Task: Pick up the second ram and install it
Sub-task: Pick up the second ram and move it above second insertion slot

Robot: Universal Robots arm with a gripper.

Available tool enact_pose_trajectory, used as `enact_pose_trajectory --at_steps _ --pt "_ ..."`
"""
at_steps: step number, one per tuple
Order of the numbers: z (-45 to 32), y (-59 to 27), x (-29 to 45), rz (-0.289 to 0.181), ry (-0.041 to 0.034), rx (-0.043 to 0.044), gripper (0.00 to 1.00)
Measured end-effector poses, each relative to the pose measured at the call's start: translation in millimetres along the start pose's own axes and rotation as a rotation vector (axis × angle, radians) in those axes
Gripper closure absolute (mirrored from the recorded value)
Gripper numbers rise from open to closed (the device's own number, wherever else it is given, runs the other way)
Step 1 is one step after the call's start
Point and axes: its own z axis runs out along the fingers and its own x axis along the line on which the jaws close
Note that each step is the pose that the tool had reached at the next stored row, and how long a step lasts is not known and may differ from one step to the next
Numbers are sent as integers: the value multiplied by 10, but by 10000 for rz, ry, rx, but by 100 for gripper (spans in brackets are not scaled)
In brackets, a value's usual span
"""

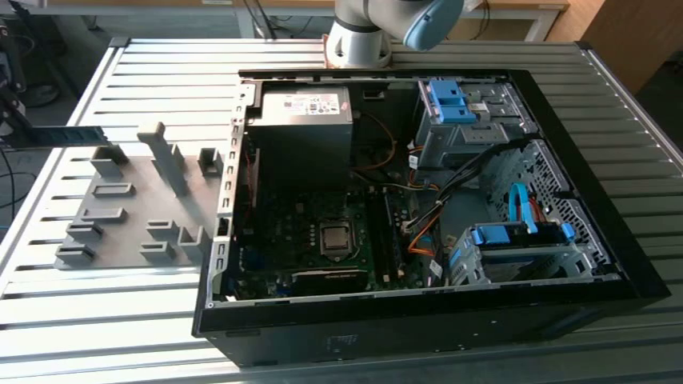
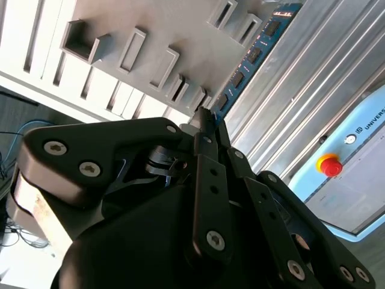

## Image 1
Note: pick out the black graphics card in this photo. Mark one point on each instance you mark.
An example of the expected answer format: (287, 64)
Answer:
(331, 280)

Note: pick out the hard disk in blue carrier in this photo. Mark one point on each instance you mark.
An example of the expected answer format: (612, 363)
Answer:
(499, 235)

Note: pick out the blue plastic disk carrier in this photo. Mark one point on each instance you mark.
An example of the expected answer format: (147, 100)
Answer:
(448, 100)

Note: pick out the green RAM stick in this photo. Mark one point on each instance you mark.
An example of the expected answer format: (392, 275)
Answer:
(69, 135)

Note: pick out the CPU socket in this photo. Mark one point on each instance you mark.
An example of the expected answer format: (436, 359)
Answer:
(337, 253)

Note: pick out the grey parts rack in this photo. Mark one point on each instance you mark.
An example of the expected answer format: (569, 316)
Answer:
(139, 208)

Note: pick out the brown wooden cabinet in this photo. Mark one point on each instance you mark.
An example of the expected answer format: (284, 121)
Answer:
(640, 36)

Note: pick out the green motherboard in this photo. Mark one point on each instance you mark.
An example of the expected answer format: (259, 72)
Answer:
(283, 240)

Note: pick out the silver CPU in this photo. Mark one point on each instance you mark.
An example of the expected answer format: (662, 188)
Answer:
(336, 237)

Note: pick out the black RAM slot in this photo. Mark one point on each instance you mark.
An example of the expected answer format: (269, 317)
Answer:
(379, 232)

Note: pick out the grey power supply unit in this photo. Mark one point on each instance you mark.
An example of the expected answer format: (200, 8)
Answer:
(304, 106)

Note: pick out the black wheeled cart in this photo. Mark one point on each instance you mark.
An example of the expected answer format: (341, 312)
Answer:
(43, 94)

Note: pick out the black open PC case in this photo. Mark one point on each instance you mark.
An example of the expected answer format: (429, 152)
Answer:
(373, 332)

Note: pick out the grey metal drive cage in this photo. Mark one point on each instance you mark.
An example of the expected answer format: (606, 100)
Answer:
(464, 140)

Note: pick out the white framed wooden desk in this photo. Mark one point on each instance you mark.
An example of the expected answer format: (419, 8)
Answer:
(544, 24)

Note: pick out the grey metal disk bay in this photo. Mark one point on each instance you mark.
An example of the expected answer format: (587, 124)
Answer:
(528, 251)

